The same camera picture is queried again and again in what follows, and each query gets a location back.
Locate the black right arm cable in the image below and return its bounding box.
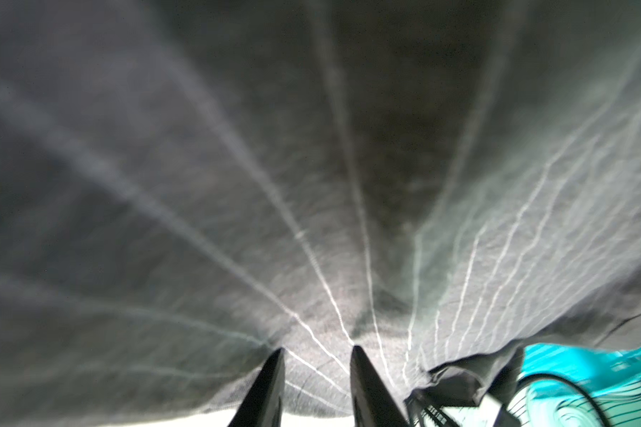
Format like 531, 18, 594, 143
490, 372, 615, 427

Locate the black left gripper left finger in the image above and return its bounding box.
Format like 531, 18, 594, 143
228, 348, 286, 427

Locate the dark grey pinstriped shirt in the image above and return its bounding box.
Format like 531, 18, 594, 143
0, 1, 641, 426

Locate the teal plastic basket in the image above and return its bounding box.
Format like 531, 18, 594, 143
509, 344, 641, 426

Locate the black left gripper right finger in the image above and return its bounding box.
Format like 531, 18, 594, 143
350, 345, 408, 427

